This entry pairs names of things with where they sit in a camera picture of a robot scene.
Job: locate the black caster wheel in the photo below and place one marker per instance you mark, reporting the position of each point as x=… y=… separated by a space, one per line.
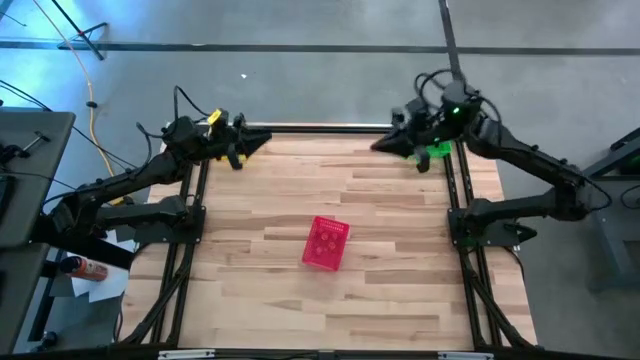
x=48 y=341

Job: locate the black diagonal beam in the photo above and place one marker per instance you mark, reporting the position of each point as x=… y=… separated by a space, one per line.
x=85 y=247

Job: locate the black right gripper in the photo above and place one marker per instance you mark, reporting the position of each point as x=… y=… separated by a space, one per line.
x=425 y=125

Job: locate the orange bottle black cap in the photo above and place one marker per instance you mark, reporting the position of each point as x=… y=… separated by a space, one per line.
x=90 y=270

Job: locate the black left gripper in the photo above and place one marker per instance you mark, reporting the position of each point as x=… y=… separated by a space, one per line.
x=231 y=137

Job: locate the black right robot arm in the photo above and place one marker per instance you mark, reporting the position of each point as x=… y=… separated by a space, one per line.
x=525 y=155

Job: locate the black tripod stand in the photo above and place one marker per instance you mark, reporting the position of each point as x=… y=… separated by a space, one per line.
x=82 y=35

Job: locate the grey side table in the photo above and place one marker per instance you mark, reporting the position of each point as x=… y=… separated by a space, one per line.
x=35 y=122

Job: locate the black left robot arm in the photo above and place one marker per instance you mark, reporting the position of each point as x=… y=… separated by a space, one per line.
x=130 y=175

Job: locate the green plastic basket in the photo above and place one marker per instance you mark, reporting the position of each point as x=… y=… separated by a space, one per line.
x=440 y=149

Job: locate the black clamp tool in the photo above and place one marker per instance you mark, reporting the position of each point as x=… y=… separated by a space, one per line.
x=10 y=152

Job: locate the silver metal bracket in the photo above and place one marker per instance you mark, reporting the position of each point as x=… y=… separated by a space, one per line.
x=185 y=354
x=465 y=355

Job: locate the white paper sheets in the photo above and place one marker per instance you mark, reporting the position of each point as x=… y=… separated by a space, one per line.
x=107 y=287

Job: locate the dark grey cart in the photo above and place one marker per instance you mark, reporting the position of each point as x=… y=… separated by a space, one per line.
x=615 y=225

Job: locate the red plastic basket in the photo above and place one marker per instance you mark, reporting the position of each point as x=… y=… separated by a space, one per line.
x=312 y=260

